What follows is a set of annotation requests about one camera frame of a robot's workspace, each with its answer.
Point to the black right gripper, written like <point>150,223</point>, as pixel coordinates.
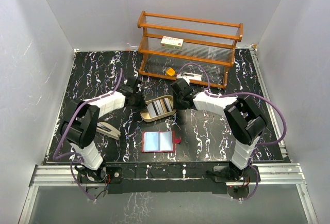
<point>178,107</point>

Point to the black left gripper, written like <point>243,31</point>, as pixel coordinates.
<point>142,108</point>

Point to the beige oval card tray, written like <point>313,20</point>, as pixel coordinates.
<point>146,117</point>

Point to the red card holder wallet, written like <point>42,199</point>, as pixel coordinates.
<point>159,142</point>

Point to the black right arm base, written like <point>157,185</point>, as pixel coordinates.
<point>241,184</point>

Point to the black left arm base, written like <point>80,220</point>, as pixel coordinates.
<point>103,174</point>

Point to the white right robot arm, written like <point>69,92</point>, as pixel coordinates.
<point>245,119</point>

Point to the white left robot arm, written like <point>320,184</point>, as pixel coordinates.
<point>80,119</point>

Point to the white stapler on shelf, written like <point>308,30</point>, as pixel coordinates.
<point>192,76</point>

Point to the orange yellow small block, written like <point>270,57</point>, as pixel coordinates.
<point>170,72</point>

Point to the beige grey stapler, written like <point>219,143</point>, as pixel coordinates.
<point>108,130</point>

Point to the orange wooden shelf rack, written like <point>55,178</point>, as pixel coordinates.
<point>210,44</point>

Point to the white red medicine box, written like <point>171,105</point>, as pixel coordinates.
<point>172,43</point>

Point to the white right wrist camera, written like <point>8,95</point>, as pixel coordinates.
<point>183,78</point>

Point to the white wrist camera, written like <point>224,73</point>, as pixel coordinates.
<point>132,85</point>
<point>183,78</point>

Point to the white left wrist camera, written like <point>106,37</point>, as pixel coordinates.
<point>132,85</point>

